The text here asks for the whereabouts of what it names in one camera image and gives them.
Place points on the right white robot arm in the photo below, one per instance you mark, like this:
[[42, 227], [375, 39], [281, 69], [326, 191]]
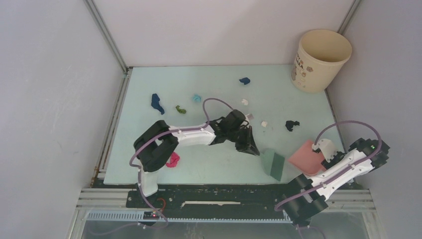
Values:
[[307, 196]]

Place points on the light blue paper scrap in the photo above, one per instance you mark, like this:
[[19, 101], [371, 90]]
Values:
[[197, 98]]

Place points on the white cable duct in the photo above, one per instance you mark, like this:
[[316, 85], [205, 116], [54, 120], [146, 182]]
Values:
[[147, 216]]

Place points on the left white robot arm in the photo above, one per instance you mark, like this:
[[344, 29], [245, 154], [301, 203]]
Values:
[[154, 147]]

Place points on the pink dustpan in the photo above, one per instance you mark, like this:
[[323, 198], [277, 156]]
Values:
[[307, 161]]

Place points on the dark blue paper scrap top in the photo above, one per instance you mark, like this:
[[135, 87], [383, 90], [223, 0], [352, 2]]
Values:
[[245, 81]]

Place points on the magenta paper scrap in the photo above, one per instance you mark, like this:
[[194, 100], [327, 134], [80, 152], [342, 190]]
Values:
[[173, 161]]

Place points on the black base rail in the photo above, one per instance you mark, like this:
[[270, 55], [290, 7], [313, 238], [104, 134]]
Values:
[[208, 201]]

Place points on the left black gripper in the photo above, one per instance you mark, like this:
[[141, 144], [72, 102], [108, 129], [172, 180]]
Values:
[[248, 141]]

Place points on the beige plastic bucket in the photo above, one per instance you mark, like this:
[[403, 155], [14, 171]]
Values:
[[320, 56]]

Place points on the dark blue paper scrap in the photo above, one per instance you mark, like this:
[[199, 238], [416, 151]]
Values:
[[245, 81], [155, 103]]

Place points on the olive green paper scrap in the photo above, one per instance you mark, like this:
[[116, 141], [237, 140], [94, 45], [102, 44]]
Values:
[[180, 110]]

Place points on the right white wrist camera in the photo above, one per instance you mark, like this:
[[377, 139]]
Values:
[[326, 147]]

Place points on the dark blue paper scrap left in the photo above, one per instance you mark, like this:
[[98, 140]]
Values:
[[155, 103]]

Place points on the green hand brush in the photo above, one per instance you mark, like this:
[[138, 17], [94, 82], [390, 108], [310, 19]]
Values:
[[273, 163]]

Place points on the black paper scrap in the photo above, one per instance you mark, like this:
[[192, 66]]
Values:
[[290, 124]]

